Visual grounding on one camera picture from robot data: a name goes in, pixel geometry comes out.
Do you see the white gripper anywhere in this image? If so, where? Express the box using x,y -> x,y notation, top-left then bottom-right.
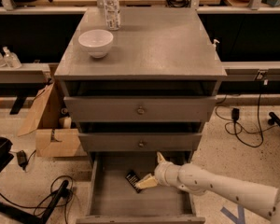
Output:
135,152 -> 180,189

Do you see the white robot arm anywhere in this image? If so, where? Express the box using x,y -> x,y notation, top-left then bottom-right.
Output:
135,152 -> 280,224

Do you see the grey open bottom drawer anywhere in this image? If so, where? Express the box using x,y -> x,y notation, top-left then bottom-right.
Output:
77,152 -> 205,224

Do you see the grey wooden drawer cabinet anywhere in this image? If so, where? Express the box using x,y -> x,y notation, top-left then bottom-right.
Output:
55,7 -> 226,162

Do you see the grey middle drawer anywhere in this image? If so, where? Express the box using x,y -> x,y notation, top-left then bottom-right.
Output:
79,133 -> 202,152

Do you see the grey top drawer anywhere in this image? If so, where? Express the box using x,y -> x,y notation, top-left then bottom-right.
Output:
64,96 -> 216,122

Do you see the black power adapter right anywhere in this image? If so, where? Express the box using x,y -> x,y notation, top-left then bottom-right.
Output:
231,108 -> 240,121

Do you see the black power adapter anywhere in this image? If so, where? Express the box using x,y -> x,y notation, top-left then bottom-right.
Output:
231,108 -> 240,121
17,150 -> 28,169

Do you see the open cardboard box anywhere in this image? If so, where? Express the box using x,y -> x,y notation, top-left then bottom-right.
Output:
18,65 -> 86,158

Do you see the black chair leg right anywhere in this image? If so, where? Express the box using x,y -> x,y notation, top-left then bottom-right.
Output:
268,112 -> 280,127

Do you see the black power adapter left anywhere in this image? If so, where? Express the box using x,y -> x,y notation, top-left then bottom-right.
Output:
17,150 -> 28,169

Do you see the white ceramic bowl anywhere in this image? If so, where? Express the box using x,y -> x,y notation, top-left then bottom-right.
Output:
78,29 -> 114,58

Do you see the small white pump bottle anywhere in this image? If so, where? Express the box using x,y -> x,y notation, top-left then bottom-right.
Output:
213,39 -> 220,60

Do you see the black stand base left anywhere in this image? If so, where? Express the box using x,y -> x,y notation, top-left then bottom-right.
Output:
0,179 -> 70,224

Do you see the clear plastic water bottle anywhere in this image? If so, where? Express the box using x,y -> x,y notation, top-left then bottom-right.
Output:
103,0 -> 120,31

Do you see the clear sanitizer bottle right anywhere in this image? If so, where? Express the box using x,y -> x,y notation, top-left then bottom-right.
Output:
3,47 -> 21,69

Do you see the black cable on floor right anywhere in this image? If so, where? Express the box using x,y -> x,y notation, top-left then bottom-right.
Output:
214,77 -> 280,148

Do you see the black cable on floor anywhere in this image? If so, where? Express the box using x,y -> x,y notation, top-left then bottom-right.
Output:
214,77 -> 280,148
0,175 -> 75,224

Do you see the black cable on floor left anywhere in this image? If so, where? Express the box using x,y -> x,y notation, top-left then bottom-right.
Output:
0,175 -> 75,224

